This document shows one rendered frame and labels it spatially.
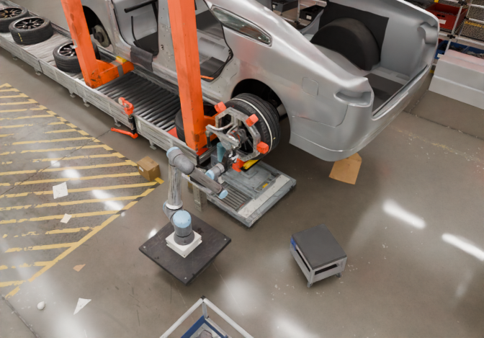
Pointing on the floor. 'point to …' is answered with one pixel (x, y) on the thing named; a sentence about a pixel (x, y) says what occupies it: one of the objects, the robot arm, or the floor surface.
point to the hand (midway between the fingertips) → (235, 154)
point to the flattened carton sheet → (346, 169)
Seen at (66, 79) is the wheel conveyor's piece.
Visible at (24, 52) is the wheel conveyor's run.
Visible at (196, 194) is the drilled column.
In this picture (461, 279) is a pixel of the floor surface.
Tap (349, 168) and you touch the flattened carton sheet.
